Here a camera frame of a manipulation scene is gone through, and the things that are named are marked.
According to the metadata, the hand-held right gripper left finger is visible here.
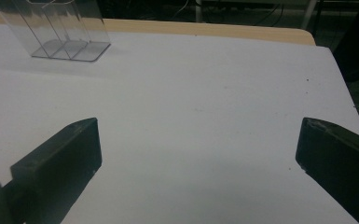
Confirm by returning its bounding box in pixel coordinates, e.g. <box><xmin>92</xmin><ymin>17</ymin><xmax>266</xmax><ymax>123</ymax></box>
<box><xmin>2</xmin><ymin>117</ymin><xmax>103</xmax><ymax>224</ymax></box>

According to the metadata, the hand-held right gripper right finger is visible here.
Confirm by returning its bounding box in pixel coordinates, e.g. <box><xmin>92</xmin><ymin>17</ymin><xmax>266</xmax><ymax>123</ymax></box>
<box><xmin>295</xmin><ymin>117</ymin><xmax>359</xmax><ymax>224</ymax></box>

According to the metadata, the white table mat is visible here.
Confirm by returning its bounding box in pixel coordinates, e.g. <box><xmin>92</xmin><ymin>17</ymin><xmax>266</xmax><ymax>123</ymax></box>
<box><xmin>0</xmin><ymin>21</ymin><xmax>359</xmax><ymax>224</ymax></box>

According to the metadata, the clear acrylic holder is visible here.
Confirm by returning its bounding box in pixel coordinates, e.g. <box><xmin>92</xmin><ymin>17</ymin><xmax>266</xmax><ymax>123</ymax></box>
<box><xmin>0</xmin><ymin>0</ymin><xmax>112</xmax><ymax>63</ymax></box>

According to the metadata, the black cable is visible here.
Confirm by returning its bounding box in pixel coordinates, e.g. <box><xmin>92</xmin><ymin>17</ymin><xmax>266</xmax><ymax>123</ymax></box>
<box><xmin>251</xmin><ymin>3</ymin><xmax>285</xmax><ymax>27</ymax></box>

